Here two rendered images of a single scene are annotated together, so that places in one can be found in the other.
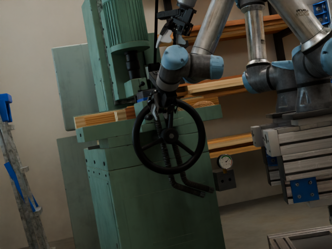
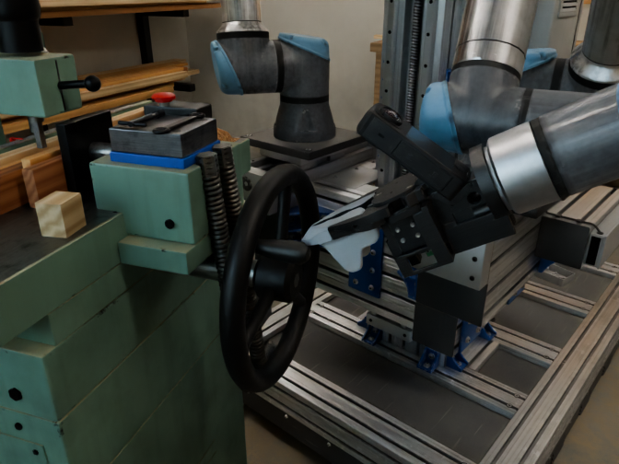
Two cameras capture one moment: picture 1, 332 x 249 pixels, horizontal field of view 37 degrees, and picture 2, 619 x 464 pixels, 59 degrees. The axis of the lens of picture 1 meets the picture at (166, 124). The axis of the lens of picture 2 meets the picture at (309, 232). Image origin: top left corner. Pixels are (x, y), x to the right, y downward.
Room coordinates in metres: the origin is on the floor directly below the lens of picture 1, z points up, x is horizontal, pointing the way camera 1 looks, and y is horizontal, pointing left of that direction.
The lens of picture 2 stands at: (1.47, 0.46, 1.15)
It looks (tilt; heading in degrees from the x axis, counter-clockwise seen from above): 25 degrees down; 306
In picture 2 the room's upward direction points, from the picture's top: straight up
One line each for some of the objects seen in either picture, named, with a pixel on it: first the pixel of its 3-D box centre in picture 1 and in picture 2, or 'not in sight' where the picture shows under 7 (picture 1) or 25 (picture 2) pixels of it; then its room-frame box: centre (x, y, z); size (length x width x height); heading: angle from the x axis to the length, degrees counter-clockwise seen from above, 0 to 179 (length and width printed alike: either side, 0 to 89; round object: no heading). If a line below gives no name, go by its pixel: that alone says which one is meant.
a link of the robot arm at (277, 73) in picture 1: (285, 74); (301, 63); (2.26, -0.57, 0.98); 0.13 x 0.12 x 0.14; 51
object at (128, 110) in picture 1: (144, 111); (77, 168); (2.13, 0.08, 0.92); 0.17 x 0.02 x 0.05; 108
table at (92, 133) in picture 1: (151, 122); (122, 209); (2.09, 0.06, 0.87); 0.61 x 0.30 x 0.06; 108
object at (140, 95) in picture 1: (154, 93); (170, 128); (2.00, 0.02, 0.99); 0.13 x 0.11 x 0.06; 108
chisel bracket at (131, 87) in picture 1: (136, 89); (18, 87); (2.21, 0.10, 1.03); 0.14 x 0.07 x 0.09; 18
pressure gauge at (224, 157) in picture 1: (224, 163); not in sight; (2.06, -0.21, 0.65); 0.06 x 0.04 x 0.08; 108
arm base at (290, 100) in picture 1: (291, 99); (304, 114); (2.25, -0.58, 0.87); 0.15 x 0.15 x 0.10
